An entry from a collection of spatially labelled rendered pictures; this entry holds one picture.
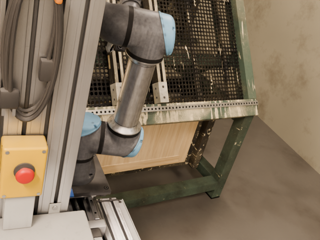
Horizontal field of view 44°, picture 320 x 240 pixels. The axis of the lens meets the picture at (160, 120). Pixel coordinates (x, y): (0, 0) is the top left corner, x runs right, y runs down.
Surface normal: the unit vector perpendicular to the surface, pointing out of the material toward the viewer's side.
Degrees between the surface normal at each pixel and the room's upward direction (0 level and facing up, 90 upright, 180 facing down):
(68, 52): 90
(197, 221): 0
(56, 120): 90
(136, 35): 93
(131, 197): 0
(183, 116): 51
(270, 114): 90
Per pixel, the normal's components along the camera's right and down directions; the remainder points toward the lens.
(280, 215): 0.25, -0.84
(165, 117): 0.54, -0.11
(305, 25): -0.89, -0.01
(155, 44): 0.16, 0.67
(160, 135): 0.50, 0.54
